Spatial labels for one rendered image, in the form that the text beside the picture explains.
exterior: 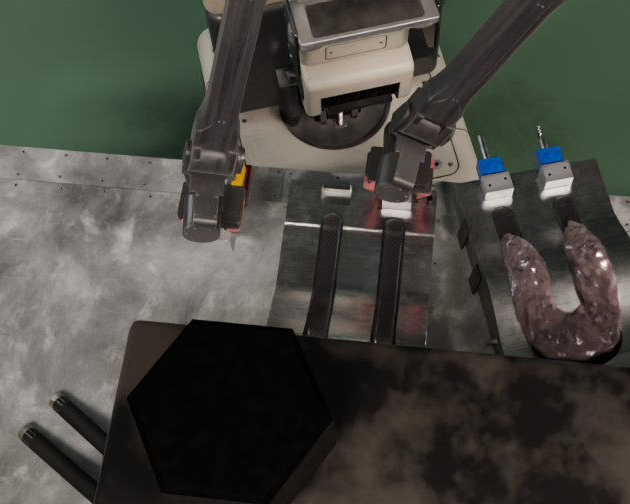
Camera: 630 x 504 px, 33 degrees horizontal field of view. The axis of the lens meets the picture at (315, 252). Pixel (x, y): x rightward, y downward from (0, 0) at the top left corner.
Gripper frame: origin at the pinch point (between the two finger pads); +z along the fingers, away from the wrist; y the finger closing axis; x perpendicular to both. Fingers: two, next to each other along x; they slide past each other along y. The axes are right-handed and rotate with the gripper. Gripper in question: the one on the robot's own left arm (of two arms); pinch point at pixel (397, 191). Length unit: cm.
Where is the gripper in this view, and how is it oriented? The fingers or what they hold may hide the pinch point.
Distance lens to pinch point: 186.1
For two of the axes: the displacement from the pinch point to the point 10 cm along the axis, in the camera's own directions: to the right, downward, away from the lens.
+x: 1.3, -9.0, 4.1
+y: 9.9, 1.0, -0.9
